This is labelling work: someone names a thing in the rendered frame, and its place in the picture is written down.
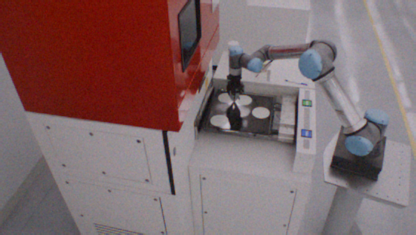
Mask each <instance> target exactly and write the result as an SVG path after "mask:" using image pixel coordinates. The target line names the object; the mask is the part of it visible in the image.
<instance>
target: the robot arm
mask: <svg viewBox="0 0 416 235"><path fill-rule="evenodd" d="M336 57H337V47H336V45H335V44H334V43H333V42H331V41H329V40H327V39H316V40H312V42H311V43H297V44H290V45H277V46H273V45H270V44H268V45H265V46H262V47H261V48H260V49H258V50H257V51H256V52H254V53H253V54H251V55H248V54H245V53H243V48H242V47H241V46H239V45H234V46H232V47H230V52H229V74H228V75H227V80H229V82H228V83H227V87H226V90H227V93H228V95H229V97H230V99H231V101H232V102H236V101H237V99H239V100H240V99H241V98H240V95H239V94H242V93H243V92H244V89H243V87H244V84H243V82H242V81H241V80H242V68H245V69H247V70H248V71H252V72H254V73H258V72H260V70H261V69H262V67H263V64H264V62H266V61H268V60H279V59H299V61H298V69H299V72H300V73H301V74H302V75H303V76H304V77H307V78H308V79H311V80H312V82H313V83H318V84H319V87H320V88H321V89H322V91H323V94H324V95H325V97H326V98H327V100H328V101H329V103H330V104H331V106H332V107H333V109H334V111H335V113H336V115H337V117H338V118H339V119H340V120H341V122H342V125H343V126H344V129H343V133H344V135H345V136H346V140H345V146H346V148H347V149H348V150H349V151H350V152H352V153H353V154H355V155H358V156H360V157H362V158H377V157H378V156H379V155H380V154H381V153H382V151H383V142H382V140H383V137H384V135H385V130H386V128H387V126H388V124H389V120H390V118H389V116H388V115H387V114H386V113H385V112H384V111H382V110H380V109H373V108H372V109H368V110H366V111H365V113H364V117H363V118H361V117H360V116H359V114H358V112H357V110H356V108H355V106H354V104H353V103H352V102H351V101H350V99H349V98H348V95H347V93H346V92H345V89H344V88H343V87H342V86H341V84H340V83H339V80H338V78H337V76H336V75H335V70H336V69H335V67H334V65H333V62H334V61H335V59H336ZM233 94H234V96H233Z"/></svg>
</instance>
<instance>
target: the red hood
mask: <svg viewBox="0 0 416 235"><path fill-rule="evenodd" d="M218 42H219V0H0V53H1V56H2V58H3V60H4V64H5V65H6V67H7V70H8V72H9V75H10V78H11V80H12V81H13V84H14V87H15V89H16V91H17V93H18V96H19V99H20V100H21V102H22V106H23V108H24V110H25V111H27V112H36V113H41V114H47V115H56V116H61V117H67V118H81V119H87V120H96V121H102V122H107V123H117V124H123V125H129V126H139V127H144V128H150V129H160V130H166V131H171V132H179V130H180V129H181V127H182V124H183V122H184V119H185V117H186V116H187V113H188V111H189V108H190V106H191V105H192V101H193V100H194V98H195V95H196V93H197V91H198V88H199V86H200V84H201V82H202V79H203V78H204V75H205V73H206V71H207V68H208V66H209V64H210V61H211V59H212V55H213V54H214V52H215V49H216V47H217V44H218Z"/></svg>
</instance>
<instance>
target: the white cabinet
mask: <svg viewBox="0 0 416 235"><path fill-rule="evenodd" d="M188 171H189V186H190V194H191V201H192V216H193V225H194V232H195V235H298V232H299V226H300V223H301V220H302V215H303V212H304V209H305V204H306V200H307V197H308V191H309V189H310V185H311V184H308V183H303V182H297V181H285V180H280V179H275V178H266V177H261V176H252V175H242V174H238V173H229V172H224V171H218V170H210V169H205V168H200V167H191V166H188Z"/></svg>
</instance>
